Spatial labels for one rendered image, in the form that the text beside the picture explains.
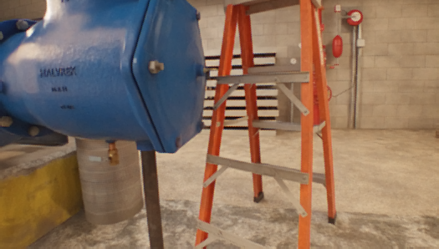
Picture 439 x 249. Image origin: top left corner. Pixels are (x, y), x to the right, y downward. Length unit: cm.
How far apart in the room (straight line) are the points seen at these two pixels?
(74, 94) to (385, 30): 435
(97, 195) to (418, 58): 467
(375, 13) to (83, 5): 421
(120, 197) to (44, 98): 81
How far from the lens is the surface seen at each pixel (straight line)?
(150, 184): 95
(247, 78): 85
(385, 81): 443
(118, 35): 66
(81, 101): 74
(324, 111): 106
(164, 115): 64
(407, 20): 469
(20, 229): 152
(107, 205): 147
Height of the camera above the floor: 79
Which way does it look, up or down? 7 degrees down
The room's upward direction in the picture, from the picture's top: 1 degrees counter-clockwise
